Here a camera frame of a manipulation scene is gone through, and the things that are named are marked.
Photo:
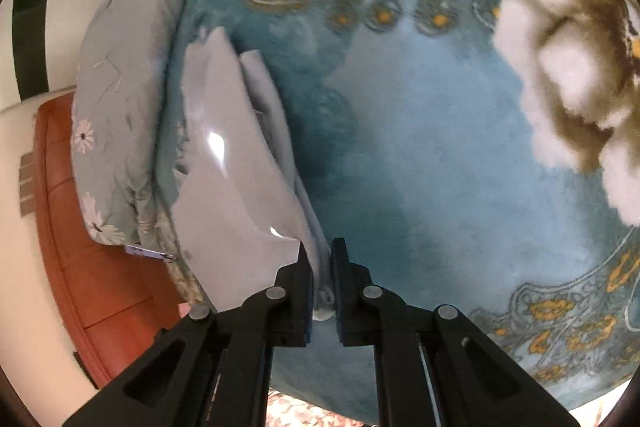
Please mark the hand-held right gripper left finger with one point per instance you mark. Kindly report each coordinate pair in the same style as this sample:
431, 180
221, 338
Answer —
306, 307

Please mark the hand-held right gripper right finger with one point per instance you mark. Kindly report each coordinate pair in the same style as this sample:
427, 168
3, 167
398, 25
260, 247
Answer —
340, 302

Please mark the pale printed t-shirt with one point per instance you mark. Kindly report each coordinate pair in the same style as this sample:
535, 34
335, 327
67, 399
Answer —
235, 187

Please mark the orange wooden headboard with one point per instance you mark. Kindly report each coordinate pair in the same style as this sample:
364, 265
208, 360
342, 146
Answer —
75, 257

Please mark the daisy print grey duvet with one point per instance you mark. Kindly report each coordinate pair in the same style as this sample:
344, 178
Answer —
125, 72

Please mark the white wardrobe with black stripe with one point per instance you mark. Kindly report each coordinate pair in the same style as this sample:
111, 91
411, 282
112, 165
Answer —
65, 7

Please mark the brown wall tag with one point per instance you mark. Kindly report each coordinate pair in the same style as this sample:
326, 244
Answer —
26, 191
27, 209

